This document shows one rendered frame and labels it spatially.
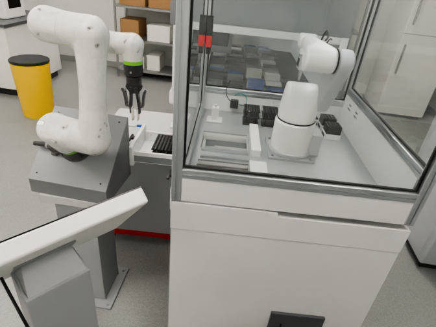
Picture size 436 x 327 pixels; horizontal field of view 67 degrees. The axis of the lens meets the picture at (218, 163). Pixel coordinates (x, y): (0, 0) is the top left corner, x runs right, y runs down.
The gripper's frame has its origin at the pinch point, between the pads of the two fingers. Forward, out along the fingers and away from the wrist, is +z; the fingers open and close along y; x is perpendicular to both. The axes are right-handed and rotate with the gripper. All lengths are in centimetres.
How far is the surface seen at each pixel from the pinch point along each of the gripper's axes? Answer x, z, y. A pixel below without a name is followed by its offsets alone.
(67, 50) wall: -433, 84, 240
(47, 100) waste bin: -195, 81, 159
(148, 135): -8.2, 16.2, -4.5
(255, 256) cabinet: 58, 35, -66
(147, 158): 16.1, 17.0, -9.8
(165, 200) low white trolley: -8, 62, -14
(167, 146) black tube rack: 8.0, 13.6, -18.6
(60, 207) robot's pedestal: 38, 37, 28
